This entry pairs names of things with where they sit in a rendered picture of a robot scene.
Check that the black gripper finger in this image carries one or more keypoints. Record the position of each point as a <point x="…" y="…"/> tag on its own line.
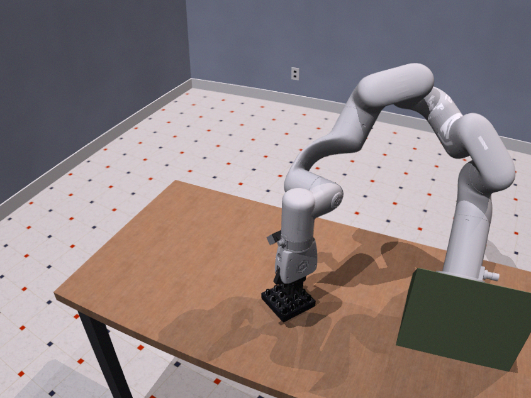
<point x="289" y="288"/>
<point x="299" y="284"/>

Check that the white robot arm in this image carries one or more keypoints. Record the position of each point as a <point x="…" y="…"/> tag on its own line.
<point x="308" y="196"/>

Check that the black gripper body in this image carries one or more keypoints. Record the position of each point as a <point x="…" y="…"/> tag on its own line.
<point x="295" y="265"/>

